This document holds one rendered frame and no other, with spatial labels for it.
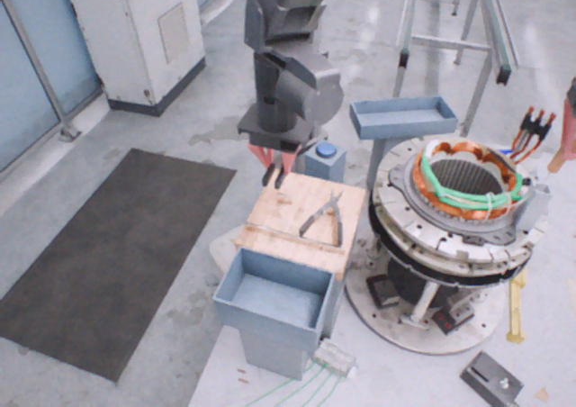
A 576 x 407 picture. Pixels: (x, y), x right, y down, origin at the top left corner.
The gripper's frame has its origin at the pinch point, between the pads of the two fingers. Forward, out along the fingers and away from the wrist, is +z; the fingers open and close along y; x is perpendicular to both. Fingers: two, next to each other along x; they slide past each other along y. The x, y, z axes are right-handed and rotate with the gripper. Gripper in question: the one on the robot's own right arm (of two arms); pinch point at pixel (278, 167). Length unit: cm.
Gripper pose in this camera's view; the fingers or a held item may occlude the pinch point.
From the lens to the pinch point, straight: 62.2
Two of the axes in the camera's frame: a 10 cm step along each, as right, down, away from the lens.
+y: 9.5, 2.3, -2.1
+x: 3.1, -6.8, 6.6
